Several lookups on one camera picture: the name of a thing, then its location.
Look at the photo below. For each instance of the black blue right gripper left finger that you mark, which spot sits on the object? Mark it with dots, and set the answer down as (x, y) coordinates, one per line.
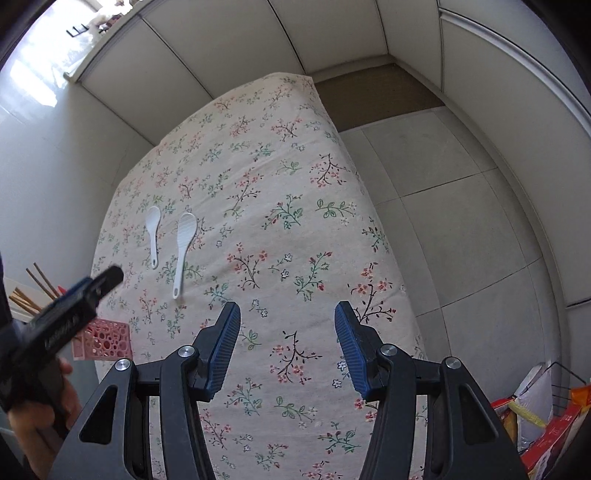
(110, 439)

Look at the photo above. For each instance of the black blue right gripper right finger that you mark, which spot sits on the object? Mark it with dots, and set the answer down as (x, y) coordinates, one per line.
(465, 437)

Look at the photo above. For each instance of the wooden chopstick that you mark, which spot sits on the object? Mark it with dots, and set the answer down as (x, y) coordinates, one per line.
(19, 298)
(41, 280)

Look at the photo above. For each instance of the white lower kitchen cabinets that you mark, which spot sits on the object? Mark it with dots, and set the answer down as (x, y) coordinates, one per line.
(498, 62)

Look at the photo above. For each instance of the person's left hand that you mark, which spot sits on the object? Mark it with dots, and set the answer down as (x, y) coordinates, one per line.
(29, 419)

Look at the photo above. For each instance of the pink perforated utensil basket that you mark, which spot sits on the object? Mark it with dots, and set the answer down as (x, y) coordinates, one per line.
(102, 340)

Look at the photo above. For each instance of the small white plastic spoon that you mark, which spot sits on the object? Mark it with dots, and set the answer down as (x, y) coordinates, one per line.
(152, 220)

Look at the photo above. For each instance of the white ridged rice paddle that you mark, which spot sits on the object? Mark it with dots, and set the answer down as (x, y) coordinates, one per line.
(186, 230)

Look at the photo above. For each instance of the floral tablecloth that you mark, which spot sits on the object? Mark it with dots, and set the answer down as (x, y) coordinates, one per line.
(286, 230)

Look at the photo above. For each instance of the brown floor mat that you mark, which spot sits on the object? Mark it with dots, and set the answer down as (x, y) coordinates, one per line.
(366, 96)

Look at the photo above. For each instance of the black wire basket with packages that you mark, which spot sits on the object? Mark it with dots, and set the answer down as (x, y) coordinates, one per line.
(544, 416)

